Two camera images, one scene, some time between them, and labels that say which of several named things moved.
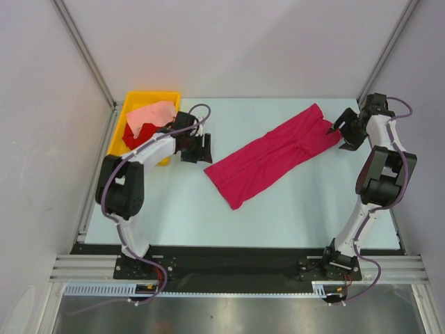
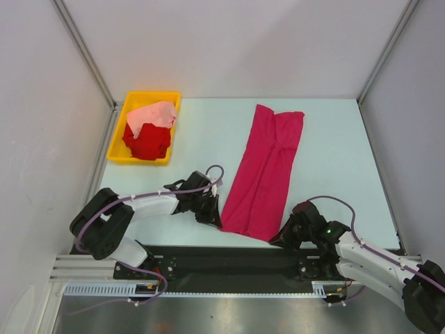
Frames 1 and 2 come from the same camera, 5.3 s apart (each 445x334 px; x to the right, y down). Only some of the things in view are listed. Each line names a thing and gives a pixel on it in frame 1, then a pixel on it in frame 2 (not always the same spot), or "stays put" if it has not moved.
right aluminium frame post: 407,12 stays put
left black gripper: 202,154 to 212,216
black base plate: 236,265 stays put
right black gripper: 352,142 to 284,239
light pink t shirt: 159,114 stays put
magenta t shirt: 300,140 to 256,204
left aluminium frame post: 74,33 stays put
